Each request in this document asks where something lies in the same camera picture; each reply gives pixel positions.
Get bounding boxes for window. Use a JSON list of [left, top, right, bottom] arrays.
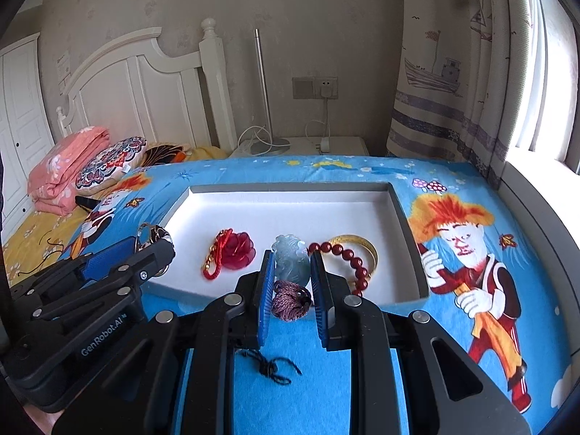
[[503, 0, 580, 173]]

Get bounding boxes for black orange striped pillow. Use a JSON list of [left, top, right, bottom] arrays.
[[144, 142, 191, 164]]

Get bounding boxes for dark red bead bracelet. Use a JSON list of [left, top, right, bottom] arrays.
[[307, 242, 369, 300]]

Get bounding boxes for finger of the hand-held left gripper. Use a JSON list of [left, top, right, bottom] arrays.
[[32, 238, 177, 323], [9, 240, 137, 301]]

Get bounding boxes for folded pink floral blanket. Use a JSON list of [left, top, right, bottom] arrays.
[[27, 127, 112, 216]]

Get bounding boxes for white nightstand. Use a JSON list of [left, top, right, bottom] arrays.
[[229, 136, 368, 159]]

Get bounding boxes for grey shallow cardboard box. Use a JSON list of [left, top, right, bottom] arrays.
[[142, 181, 431, 311]]

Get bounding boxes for grey wall socket panel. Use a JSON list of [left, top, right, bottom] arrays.
[[292, 77, 338, 99]]

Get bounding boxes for white looped cable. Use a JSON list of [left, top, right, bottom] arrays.
[[238, 126, 273, 155]]

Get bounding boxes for boat printed curtain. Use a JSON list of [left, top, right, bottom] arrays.
[[385, 0, 544, 191]]

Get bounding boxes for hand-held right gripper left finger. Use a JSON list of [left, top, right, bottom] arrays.
[[52, 254, 277, 435]]

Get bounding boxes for round patterned cushion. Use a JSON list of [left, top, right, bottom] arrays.
[[75, 137, 148, 191]]

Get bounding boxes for silver pole lamp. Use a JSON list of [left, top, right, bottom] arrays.
[[247, 28, 291, 156]]

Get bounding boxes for white wardrobe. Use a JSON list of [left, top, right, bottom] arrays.
[[0, 34, 55, 232]]

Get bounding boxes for grey window ledge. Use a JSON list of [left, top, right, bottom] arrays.
[[498, 163, 580, 372]]

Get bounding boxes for red rose brooch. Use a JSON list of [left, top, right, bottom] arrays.
[[220, 231, 257, 266]]

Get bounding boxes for pale jade pendant pink cord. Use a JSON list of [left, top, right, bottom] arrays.
[[270, 234, 314, 322]]

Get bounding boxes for green pendant black cord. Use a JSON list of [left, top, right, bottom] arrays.
[[236, 349, 303, 386]]

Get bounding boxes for blue cartoon printed sheet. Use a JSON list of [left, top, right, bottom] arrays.
[[68, 154, 576, 435]]

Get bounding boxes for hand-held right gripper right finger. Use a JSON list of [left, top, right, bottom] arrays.
[[309, 251, 531, 435]]

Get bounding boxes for gold interlocked ring ornament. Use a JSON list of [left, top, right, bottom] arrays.
[[135, 223, 174, 278]]

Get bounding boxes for gold bangle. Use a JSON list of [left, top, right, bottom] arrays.
[[327, 234, 378, 279]]

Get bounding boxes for white charger cable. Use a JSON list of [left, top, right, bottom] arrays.
[[304, 97, 331, 139]]

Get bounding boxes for yellow floral bedsheet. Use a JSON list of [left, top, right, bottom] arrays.
[[2, 145, 227, 291]]

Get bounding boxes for white wooden headboard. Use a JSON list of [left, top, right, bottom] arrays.
[[57, 18, 239, 155]]

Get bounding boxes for red string bracelet gold beads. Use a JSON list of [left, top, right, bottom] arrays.
[[202, 229, 234, 280]]

